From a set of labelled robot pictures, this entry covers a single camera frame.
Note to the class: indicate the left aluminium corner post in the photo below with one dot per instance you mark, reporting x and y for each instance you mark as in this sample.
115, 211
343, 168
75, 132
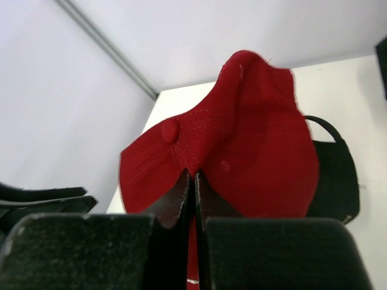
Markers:
108, 46

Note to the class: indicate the red baseball cap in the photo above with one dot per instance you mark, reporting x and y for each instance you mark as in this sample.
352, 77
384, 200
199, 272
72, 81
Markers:
247, 136

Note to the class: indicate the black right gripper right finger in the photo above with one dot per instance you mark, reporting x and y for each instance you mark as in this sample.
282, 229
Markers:
235, 252

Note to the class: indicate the black baseball cap gold logo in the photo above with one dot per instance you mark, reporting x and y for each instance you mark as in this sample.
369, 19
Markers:
337, 193

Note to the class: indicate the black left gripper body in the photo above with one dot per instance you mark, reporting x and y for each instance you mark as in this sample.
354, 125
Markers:
17, 203

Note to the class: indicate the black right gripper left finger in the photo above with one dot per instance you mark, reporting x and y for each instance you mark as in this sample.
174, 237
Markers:
106, 251

